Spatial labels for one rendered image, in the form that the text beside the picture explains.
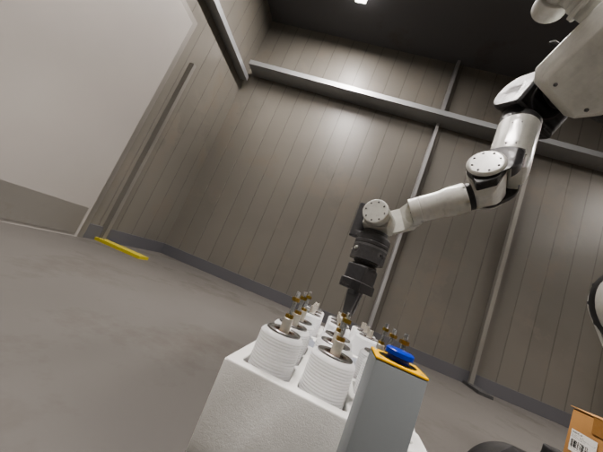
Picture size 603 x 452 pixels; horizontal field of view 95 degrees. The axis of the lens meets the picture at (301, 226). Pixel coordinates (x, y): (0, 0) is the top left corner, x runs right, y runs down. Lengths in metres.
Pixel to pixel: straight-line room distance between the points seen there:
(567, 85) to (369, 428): 0.74
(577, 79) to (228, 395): 0.90
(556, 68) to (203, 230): 3.24
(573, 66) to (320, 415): 0.81
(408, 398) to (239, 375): 0.30
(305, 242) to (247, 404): 2.64
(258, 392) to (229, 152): 3.33
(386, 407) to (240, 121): 3.69
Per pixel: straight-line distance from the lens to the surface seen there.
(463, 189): 0.74
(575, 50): 0.81
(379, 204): 0.71
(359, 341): 1.14
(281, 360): 0.60
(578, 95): 0.83
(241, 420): 0.62
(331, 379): 0.59
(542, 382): 3.76
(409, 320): 3.21
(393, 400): 0.44
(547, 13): 0.89
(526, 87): 0.93
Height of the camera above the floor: 0.38
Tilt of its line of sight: 9 degrees up
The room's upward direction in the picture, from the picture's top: 22 degrees clockwise
